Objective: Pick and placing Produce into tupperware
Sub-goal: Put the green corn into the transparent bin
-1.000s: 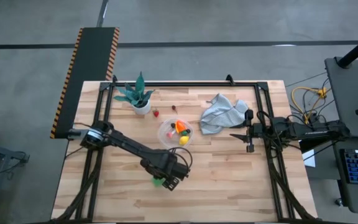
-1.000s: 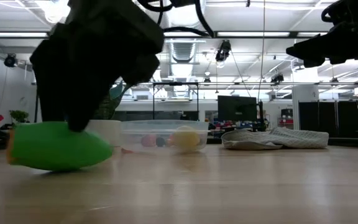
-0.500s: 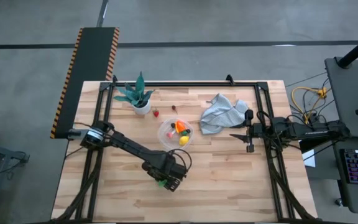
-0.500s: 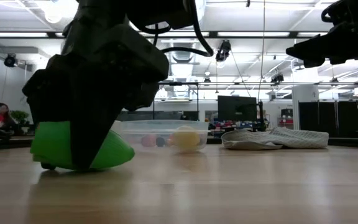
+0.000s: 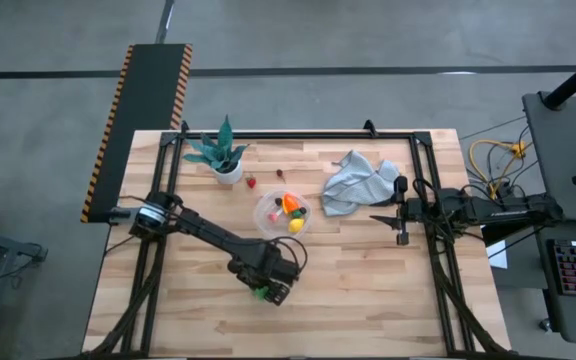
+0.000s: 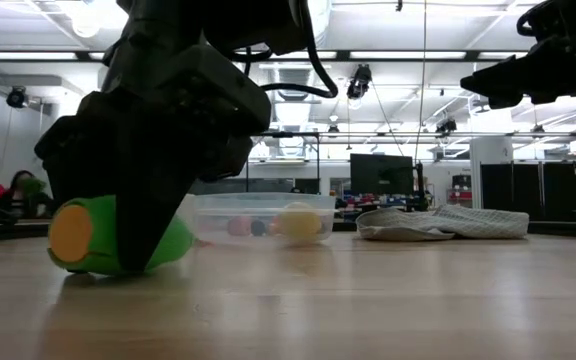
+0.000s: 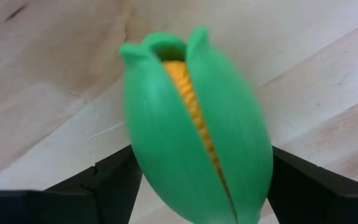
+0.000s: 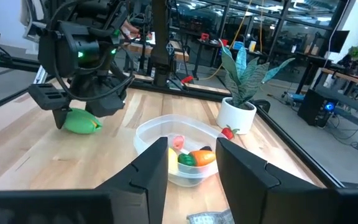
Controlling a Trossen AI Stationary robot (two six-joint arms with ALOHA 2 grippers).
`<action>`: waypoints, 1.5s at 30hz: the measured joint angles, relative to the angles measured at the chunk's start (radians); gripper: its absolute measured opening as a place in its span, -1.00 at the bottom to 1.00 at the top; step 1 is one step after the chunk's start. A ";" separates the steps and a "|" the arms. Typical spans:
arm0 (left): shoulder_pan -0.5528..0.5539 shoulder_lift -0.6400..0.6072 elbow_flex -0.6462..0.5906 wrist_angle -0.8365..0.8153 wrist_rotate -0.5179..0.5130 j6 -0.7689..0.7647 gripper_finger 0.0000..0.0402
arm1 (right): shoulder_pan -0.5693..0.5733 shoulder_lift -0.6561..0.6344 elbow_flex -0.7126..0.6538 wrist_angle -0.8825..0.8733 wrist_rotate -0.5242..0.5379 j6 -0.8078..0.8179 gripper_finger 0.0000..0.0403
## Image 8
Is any wooden top work desk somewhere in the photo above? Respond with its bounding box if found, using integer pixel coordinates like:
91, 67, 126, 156
315, 67, 358, 151

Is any grey crumpled cloth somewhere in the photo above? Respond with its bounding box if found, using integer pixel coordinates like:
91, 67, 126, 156
186, 208, 236, 224

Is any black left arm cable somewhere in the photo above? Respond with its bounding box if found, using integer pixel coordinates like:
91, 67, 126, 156
52, 54, 135, 102

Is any wooden workbench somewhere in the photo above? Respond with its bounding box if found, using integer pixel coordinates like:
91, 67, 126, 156
125, 39, 190, 62

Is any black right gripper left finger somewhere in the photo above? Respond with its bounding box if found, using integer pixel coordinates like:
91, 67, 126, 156
94, 136, 169, 224

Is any clear plastic tupperware container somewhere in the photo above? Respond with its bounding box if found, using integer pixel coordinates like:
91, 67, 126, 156
133, 113, 229, 188

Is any black computer monitor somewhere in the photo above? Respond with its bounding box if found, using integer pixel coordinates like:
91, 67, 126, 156
327, 29, 351, 54

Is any orange toy carrot green top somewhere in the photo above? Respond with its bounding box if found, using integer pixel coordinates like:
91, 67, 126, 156
177, 149, 217, 167

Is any green toy corn cob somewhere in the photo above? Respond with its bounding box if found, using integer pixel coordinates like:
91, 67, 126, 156
63, 107, 103, 135

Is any pink toy fruit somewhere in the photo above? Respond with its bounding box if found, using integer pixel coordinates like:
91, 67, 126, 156
172, 134, 186, 151

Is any yellow toy lemon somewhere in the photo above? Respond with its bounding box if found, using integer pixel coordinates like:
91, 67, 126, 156
168, 147, 179, 174

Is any yellow hanging cord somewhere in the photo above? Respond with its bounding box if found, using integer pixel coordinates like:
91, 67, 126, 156
208, 0, 252, 81

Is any black computer tower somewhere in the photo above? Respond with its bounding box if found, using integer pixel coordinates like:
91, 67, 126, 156
297, 88, 336, 128

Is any red toy strawberry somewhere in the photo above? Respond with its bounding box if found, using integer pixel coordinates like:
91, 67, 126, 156
221, 124, 240, 141

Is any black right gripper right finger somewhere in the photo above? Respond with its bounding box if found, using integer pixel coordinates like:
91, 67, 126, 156
214, 137, 339, 224

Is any snake plant in white pot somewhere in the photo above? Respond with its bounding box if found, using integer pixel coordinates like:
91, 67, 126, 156
216, 39, 296, 136

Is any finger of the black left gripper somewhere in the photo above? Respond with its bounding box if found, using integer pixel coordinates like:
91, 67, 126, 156
85, 98, 127, 118
52, 106, 71, 130

